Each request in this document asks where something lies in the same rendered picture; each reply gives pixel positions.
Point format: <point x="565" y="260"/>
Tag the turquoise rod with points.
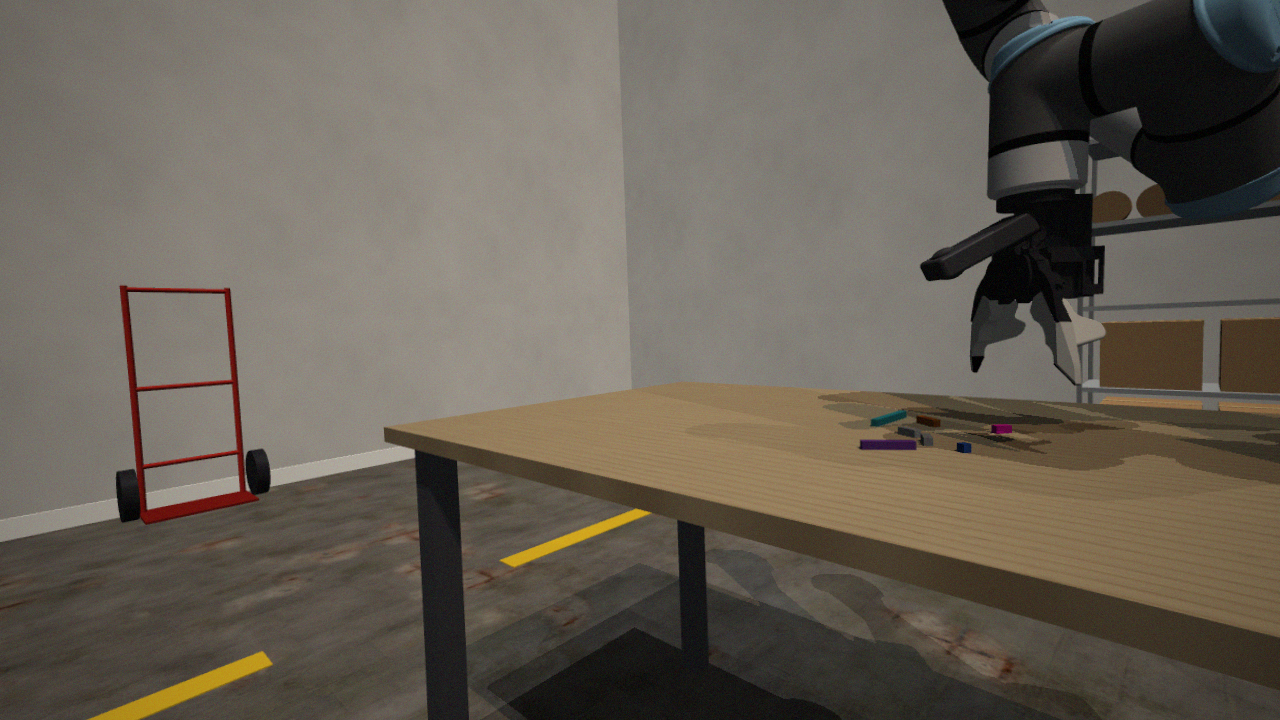
<point x="885" y="419"/>

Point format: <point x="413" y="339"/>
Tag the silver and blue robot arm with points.
<point x="1194" y="69"/>

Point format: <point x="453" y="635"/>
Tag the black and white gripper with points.
<point x="1024" y="265"/>

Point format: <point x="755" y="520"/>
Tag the purple rod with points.
<point x="888" y="444"/>

